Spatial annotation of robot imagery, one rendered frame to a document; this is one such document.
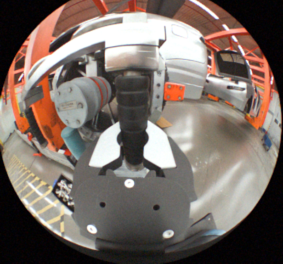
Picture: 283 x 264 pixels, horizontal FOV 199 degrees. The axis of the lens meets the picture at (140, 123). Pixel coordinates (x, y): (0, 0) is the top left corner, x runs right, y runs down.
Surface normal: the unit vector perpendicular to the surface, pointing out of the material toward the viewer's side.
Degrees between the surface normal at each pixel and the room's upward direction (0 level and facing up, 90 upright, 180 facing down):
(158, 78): 90
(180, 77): 90
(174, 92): 90
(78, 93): 90
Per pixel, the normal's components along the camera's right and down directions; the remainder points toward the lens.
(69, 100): 0.03, 0.52
